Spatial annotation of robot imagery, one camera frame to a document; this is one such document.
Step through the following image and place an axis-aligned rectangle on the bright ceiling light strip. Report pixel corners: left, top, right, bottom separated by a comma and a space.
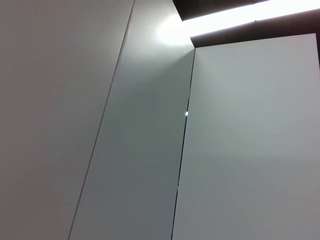
181, 0, 320, 39

